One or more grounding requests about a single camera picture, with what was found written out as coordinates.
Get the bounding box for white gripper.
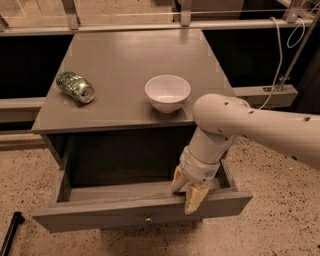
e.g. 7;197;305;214
171;146;220;215

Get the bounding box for grey top drawer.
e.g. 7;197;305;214
32;138;252;233

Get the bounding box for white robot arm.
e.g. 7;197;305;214
171;94;320;215

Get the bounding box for grey drawer cabinet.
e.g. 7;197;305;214
33;30;233;187

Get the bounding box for white plastic bowl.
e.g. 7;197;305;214
145;75;191;113

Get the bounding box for grey side beam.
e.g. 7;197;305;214
233;85;298;108

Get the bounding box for green soda can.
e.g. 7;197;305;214
56;71;95;104

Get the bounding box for black bar on floor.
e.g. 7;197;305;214
0;211;25;256

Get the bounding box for white cable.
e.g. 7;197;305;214
258;16;306;111

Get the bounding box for metal railing frame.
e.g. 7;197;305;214
0;0;319;36

